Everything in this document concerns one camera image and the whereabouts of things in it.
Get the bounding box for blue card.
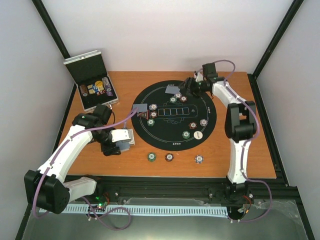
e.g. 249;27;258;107
165;85;180;95
132;103;149;113

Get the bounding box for green poker chip stack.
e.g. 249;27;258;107
147;152;157;162

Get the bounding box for red triangular all-in button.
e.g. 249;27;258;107
137;111;149;120

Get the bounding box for brown poker chip stack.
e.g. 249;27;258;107
165;153;174;162

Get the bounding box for blue poker chip stack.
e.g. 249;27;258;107
194;155;204;164

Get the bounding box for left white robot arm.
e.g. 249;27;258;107
24;104;121;215

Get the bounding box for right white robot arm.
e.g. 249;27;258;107
179;61;260;200

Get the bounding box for round black poker mat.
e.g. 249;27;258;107
131;80;217;151

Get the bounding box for chips inside case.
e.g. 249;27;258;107
79;77;116;97

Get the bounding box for aluminium poker case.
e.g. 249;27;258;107
63;50;119;113

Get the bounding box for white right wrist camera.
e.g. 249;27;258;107
193;71;204;83

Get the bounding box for light blue cable duct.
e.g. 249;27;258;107
39;202;229;218

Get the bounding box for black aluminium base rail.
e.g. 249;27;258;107
32;175;300;208

